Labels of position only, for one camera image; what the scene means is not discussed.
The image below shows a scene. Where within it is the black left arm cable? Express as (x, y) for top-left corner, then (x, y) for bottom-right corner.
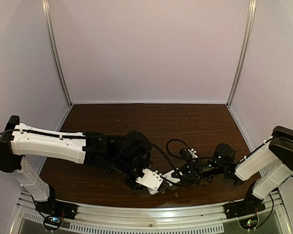
(0, 129), (184, 188)

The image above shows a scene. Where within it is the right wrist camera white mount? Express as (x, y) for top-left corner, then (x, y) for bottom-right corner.
(179, 148), (198, 161)

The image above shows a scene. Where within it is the left circuit board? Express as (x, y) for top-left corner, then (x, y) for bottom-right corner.
(43, 215), (64, 232)

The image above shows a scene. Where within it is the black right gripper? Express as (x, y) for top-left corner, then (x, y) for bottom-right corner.
(171, 158), (227, 186)

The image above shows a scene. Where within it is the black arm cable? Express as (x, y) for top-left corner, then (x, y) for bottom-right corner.
(0, 129), (184, 188)
(166, 138), (247, 166)

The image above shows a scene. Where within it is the circuit board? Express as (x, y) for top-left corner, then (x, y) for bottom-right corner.
(238, 215), (259, 231)
(43, 215), (64, 232)

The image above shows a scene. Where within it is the right circuit board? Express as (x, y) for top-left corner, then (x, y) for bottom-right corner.
(238, 215), (259, 231)

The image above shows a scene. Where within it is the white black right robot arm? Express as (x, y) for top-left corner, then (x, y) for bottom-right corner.
(171, 126), (293, 215)

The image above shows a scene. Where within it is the front aluminium rail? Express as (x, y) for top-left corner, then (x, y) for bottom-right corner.
(7, 192), (293, 234)

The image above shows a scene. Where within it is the right aluminium frame post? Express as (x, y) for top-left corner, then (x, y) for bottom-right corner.
(226, 0), (257, 108)

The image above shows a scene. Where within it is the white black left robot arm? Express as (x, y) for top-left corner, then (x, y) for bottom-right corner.
(0, 116), (162, 216)

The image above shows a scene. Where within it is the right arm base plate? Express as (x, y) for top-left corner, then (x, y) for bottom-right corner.
(223, 199), (266, 219)

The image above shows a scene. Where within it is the left aluminium frame post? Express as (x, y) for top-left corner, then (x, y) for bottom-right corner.
(42, 0), (73, 108)

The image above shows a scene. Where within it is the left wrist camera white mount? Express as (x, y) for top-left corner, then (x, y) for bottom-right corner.
(136, 168), (170, 195)

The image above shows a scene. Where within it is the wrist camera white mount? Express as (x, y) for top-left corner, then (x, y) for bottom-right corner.
(179, 148), (198, 161)
(136, 168), (170, 195)

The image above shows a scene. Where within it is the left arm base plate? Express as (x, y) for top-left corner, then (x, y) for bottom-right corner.
(35, 200), (77, 220)

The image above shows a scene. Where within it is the aluminium frame post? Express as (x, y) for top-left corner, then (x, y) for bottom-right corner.
(42, 0), (73, 108)
(226, 0), (257, 108)

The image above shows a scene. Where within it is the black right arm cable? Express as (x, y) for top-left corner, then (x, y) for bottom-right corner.
(166, 138), (247, 166)

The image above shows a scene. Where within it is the white remote control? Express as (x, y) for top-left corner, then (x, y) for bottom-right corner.
(148, 170), (181, 195)

